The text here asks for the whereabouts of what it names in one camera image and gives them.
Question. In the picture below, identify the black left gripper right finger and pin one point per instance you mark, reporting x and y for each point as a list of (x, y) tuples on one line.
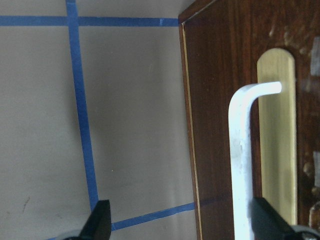
[(267, 224)]

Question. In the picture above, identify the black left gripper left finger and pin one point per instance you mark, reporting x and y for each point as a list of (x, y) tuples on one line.
[(98, 225)]

